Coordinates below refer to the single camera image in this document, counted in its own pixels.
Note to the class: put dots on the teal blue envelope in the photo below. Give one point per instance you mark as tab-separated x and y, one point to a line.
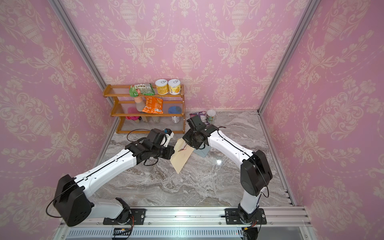
203	152

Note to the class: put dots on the aluminium front rail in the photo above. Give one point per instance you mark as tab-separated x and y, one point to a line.
218	217

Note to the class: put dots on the wooden three-tier shelf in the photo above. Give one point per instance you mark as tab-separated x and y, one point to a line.
124	109

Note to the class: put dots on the yellow can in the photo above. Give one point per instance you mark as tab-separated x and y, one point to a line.
162	86
174	86

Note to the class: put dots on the cream envelope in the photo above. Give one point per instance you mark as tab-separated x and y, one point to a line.
182	153

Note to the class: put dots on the green instant noodle cup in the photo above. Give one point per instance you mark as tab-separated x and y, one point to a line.
211	116

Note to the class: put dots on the blue lid cup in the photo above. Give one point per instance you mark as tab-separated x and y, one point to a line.
175	111

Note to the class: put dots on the purple snack bag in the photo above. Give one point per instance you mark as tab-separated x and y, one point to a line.
202	115

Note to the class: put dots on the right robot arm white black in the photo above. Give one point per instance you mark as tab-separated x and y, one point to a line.
254	167

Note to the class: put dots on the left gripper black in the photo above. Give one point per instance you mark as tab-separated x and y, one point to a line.
170	152

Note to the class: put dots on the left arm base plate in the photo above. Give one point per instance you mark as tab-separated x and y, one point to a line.
134	217

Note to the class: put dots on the right yellow can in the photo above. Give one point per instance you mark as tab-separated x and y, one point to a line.
174	86

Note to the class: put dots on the orange snack bag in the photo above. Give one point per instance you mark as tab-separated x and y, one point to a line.
153	106

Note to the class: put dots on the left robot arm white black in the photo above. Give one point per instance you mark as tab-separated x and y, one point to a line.
73	198

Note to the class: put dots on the beige bottle on shelf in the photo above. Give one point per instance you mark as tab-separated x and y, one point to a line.
140	103

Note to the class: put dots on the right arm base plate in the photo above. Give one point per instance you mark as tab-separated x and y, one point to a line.
235	216

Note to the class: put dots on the green snack bag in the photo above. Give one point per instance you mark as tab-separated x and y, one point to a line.
141	90

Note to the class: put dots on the left yellow can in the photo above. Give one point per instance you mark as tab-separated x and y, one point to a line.
162	86

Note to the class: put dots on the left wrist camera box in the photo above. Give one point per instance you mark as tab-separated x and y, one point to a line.
168	136

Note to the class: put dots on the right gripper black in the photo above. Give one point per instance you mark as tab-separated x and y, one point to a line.
187	138

